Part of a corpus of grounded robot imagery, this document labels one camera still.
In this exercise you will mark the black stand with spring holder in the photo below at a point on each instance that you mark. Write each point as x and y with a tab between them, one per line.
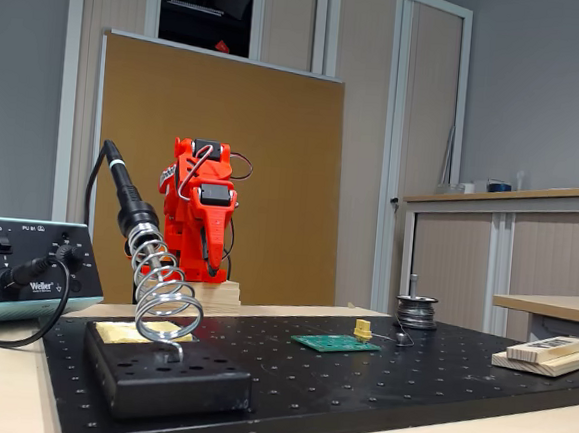
165	387

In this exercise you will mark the black soldering iron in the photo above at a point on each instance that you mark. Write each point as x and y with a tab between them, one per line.
124	183

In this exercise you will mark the green circuit board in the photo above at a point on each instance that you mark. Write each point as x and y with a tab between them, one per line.
329	343

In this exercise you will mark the orange-red gripper with servo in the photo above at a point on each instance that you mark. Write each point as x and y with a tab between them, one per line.
215	217

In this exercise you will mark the low cabinet with sliding doors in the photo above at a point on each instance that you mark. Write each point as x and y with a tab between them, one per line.
451	259

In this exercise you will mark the plain wooden plank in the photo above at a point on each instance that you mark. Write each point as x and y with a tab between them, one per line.
558	369

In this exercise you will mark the small red object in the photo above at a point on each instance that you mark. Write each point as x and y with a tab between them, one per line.
222	46

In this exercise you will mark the blue tape roll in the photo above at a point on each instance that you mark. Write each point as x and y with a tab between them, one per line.
499	187

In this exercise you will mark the orange-red robot arm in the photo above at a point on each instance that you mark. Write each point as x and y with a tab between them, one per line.
182	238

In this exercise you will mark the beige desk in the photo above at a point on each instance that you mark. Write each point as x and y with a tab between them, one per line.
553	306

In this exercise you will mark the wooden plank with Kapla print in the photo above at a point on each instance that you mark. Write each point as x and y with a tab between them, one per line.
545	348

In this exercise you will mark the tall beige cabinet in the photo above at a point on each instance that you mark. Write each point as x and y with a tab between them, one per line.
361	132

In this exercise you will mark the yellow power connector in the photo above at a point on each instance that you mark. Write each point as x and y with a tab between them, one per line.
362	327

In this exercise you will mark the small white box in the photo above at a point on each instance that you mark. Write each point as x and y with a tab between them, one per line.
467	188

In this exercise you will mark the yellow cleaning sponge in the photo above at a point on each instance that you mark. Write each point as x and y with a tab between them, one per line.
115	333

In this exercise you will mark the metal bolt through spool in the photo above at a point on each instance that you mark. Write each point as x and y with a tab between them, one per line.
415	286

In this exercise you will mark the wooden base block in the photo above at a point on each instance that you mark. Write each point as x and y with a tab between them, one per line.
218	296

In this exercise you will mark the black perforated breadboard plate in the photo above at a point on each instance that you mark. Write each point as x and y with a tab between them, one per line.
356	382

